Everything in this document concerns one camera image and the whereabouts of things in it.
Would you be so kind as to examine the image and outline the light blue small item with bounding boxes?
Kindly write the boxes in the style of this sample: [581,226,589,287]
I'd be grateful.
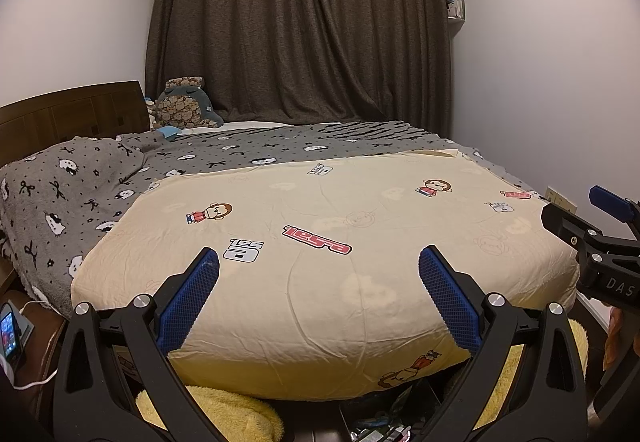
[156,126,181,141]

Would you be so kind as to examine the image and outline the grey patterned blanket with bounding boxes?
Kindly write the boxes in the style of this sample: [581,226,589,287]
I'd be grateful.
[1,121,541,314]

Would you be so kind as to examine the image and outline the white wall shelf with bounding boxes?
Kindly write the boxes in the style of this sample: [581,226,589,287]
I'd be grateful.
[446,0,466,38]

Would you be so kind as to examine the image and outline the beige cartoon duvet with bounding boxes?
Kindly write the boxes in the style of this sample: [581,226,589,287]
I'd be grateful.
[70,150,577,401]

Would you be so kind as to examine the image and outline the right hand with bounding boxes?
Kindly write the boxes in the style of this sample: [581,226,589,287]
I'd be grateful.
[603,306,625,370]

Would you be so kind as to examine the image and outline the white charging cable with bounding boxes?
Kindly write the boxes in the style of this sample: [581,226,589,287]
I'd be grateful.
[0,299,59,392]

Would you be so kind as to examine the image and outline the brown wooden headboard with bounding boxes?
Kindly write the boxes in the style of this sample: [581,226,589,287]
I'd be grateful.
[0,81,150,165]

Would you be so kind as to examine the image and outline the patterned plush toy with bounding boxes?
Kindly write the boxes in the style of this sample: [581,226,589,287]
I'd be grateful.
[145,76,224,129]

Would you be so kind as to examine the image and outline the dark brown curtain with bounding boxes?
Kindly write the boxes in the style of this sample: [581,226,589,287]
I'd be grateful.
[145,0,452,136]

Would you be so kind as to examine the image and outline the smartphone on nightstand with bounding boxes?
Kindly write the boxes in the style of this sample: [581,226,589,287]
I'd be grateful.
[1,301,34,363]

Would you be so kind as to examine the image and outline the yellow fluffy rug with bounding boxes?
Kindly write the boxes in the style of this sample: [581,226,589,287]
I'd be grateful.
[134,318,590,442]

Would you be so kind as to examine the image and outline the white wall socket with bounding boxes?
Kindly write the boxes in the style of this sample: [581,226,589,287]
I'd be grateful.
[544,186,577,214]

